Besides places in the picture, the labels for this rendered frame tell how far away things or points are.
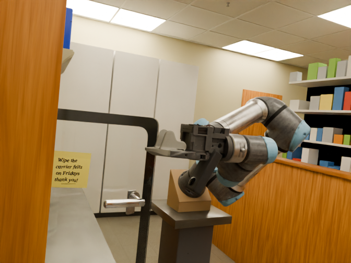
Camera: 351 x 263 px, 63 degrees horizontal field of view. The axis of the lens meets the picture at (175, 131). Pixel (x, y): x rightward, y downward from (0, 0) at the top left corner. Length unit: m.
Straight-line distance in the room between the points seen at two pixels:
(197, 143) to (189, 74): 3.56
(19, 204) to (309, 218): 2.19
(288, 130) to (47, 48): 0.87
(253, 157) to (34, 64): 0.54
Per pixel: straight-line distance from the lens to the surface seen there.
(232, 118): 0.96
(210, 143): 0.69
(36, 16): 0.57
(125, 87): 3.86
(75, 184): 0.66
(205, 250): 1.58
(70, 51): 0.64
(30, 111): 0.55
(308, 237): 2.54
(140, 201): 0.65
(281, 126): 1.14
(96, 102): 3.78
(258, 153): 0.77
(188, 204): 1.48
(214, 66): 4.97
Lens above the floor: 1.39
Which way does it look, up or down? 2 degrees down
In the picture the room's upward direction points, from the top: 6 degrees clockwise
